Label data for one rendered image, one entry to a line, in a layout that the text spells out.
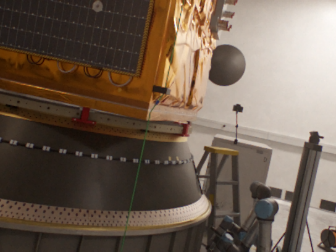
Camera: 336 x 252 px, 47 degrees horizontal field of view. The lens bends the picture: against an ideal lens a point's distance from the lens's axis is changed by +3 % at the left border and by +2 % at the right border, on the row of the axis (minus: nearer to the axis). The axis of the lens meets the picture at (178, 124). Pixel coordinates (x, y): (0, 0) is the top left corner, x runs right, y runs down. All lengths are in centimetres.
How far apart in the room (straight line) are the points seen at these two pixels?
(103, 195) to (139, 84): 63
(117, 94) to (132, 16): 37
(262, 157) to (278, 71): 444
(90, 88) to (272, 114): 838
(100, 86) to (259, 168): 444
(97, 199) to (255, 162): 422
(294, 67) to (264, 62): 74
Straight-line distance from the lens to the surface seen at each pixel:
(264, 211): 258
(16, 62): 206
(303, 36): 1032
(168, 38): 184
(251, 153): 599
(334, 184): 1038
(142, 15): 181
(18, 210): 200
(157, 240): 224
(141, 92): 179
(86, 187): 204
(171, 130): 240
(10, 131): 217
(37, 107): 212
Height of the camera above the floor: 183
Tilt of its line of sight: 2 degrees down
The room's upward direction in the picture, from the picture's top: 12 degrees clockwise
